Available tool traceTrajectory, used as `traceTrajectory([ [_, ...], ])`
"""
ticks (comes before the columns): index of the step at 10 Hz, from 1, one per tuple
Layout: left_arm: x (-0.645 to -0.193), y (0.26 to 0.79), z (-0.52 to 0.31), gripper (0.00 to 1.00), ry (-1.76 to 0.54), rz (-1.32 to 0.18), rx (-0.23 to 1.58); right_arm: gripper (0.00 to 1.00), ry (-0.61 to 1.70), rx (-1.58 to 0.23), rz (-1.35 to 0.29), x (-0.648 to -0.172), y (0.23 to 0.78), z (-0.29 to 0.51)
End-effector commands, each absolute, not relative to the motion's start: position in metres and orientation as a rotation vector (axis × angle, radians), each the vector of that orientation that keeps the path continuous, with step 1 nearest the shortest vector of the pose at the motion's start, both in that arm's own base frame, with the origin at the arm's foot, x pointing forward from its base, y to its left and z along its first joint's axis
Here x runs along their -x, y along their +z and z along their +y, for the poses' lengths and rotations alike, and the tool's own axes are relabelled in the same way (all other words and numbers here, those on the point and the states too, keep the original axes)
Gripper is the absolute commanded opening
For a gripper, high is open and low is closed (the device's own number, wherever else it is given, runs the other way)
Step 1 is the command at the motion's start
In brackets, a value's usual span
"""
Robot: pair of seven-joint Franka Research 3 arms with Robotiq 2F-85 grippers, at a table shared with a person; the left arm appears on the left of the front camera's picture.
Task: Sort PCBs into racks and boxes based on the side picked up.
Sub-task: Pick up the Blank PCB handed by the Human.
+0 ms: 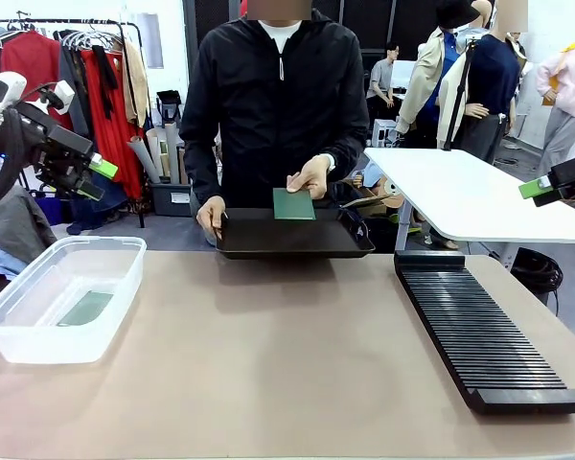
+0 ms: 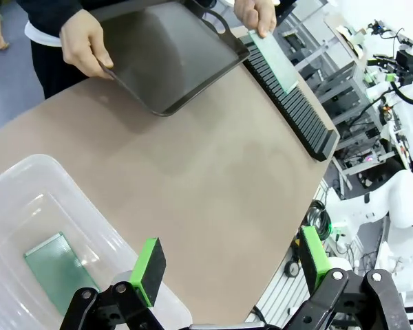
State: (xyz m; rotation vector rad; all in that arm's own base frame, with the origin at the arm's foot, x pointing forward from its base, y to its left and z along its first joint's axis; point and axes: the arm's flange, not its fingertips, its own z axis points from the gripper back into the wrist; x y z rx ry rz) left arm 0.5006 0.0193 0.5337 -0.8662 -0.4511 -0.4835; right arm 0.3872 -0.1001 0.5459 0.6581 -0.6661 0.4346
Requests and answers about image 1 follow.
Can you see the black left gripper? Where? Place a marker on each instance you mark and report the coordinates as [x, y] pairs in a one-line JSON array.
[[60, 148]]

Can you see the green PCB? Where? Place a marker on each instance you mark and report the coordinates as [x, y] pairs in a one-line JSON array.
[[86, 307], [293, 207]]

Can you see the black plastic tray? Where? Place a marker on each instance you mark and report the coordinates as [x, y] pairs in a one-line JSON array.
[[287, 238]]

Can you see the person's right forearm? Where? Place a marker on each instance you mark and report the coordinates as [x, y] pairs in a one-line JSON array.
[[203, 167]]

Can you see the person's left forearm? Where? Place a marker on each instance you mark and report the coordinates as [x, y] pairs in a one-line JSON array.
[[350, 155]]

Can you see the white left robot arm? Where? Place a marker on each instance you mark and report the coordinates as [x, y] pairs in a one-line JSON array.
[[0, 91]]

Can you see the person's right hand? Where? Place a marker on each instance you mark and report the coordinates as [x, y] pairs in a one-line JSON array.
[[212, 214]]

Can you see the person's left hand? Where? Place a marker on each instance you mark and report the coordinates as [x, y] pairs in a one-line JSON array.
[[316, 175]]

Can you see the long red dress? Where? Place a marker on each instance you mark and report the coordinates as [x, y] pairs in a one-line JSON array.
[[112, 144]]

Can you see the brown paper roll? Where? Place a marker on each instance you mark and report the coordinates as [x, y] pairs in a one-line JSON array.
[[171, 153], [144, 158]]

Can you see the grey bin with label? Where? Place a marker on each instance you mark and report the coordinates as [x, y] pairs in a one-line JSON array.
[[170, 199]]

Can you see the white table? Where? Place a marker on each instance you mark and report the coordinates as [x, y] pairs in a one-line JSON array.
[[460, 191]]

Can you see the grey cloth pile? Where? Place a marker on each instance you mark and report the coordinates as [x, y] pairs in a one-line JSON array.
[[14, 225]]

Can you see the grey garment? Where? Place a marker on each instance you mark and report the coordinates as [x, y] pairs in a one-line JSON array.
[[72, 86]]

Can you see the black chair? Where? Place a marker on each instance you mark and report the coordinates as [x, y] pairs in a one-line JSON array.
[[168, 108]]

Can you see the black scarf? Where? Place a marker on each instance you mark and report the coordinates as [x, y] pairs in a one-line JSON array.
[[104, 76]]

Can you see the beige garment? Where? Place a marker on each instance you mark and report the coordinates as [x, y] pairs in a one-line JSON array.
[[135, 81]]

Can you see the mannequin in pink sweater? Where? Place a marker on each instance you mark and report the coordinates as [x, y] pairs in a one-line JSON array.
[[568, 81]]

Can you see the mannequin in navy top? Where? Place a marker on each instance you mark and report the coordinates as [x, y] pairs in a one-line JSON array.
[[493, 81]]

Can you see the red shirt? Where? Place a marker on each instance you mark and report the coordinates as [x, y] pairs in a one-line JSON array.
[[31, 60]]

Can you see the black slotted PCB rack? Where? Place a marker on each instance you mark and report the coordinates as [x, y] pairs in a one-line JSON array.
[[484, 326]]

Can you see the black metal clothes rack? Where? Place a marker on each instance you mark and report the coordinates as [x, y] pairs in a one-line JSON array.
[[76, 22]]

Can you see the mannequin in beige coat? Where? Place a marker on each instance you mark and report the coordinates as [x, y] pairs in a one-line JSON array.
[[424, 76]]

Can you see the brown cardboard piece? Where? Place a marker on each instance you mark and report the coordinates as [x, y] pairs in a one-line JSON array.
[[371, 199]]

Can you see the clear plastic box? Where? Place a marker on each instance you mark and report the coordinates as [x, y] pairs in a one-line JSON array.
[[52, 346]]

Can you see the person in black jacket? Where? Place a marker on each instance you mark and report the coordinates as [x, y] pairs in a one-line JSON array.
[[268, 110]]

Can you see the black bag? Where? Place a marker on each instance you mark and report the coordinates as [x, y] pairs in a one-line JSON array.
[[352, 223]]

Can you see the black bucket hat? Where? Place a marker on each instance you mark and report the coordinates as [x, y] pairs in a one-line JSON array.
[[455, 14]]

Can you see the seated person in grey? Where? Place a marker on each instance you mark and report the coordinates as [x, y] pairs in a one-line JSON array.
[[381, 76]]

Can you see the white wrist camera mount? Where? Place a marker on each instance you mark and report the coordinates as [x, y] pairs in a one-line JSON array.
[[63, 95]]

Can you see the grey wall panel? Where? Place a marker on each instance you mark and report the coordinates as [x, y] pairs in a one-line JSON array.
[[149, 40]]

